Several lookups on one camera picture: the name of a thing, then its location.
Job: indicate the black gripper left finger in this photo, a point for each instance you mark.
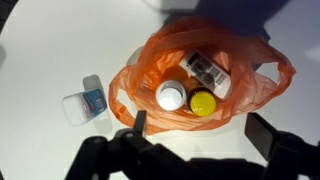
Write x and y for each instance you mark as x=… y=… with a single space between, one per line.
x=140 y=122

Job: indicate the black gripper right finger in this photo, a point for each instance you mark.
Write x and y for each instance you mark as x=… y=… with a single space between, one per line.
x=260 y=133

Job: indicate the yellow cap medicine bottle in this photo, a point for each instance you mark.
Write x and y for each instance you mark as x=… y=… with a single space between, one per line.
x=202 y=102

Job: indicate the white cap pill bottle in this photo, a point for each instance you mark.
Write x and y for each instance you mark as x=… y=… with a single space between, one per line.
x=170 y=96

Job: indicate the white bottle blue label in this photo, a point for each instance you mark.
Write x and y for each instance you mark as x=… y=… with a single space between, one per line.
x=83 y=106

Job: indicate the orange plastic bag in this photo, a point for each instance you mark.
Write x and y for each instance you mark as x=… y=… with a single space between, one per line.
x=246 y=83

